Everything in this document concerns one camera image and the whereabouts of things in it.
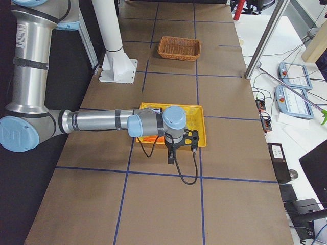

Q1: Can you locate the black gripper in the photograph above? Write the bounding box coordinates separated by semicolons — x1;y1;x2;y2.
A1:
164;133;183;164

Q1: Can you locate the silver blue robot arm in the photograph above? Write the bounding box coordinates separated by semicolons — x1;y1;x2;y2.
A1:
1;1;188;164

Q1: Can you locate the yellow plastic basket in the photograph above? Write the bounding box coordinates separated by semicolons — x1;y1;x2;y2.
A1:
139;102;206;147

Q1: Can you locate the brown wicker basket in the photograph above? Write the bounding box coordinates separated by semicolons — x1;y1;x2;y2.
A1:
157;36;201;61

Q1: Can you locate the orange toy carrot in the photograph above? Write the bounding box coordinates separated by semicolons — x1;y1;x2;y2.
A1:
142;136;164;143

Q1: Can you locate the lower black orange connector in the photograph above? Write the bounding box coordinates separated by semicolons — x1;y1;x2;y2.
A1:
260;115;272;133

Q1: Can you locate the black orange connector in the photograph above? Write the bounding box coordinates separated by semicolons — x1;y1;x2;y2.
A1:
260;115;272;133
255;98;266;112

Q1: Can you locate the upper black orange connector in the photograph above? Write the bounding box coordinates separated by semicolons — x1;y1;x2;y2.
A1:
255;98;266;112

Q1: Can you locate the black box with label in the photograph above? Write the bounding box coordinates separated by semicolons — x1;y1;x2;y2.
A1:
267;143;291;184

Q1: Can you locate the lower teach pendant tablet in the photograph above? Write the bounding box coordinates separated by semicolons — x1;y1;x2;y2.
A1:
275;85;314;120

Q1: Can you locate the teach pendant tablet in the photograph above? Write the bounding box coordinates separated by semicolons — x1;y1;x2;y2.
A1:
275;85;314;120
278;62;313;90

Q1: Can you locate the black monitor stand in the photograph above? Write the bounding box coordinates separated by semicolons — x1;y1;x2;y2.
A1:
284;198;326;244

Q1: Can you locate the upper teach pendant tablet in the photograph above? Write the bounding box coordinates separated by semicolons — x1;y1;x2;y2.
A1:
278;62;313;90

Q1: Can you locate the reacher grabber stick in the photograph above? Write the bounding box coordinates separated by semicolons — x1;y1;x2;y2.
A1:
257;65;326;125

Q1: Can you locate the red cylinder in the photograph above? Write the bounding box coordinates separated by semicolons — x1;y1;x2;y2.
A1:
233;0;246;21

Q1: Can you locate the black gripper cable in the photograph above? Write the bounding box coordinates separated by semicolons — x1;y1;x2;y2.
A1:
139;130;199;185

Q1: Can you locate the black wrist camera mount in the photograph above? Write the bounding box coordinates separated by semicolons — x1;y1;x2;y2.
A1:
181;129;199;152

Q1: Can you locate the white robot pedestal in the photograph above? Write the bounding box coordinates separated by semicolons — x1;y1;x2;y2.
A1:
92;0;138;84

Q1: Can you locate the aluminium frame post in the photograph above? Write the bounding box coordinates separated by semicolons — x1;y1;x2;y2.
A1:
244;0;290;80

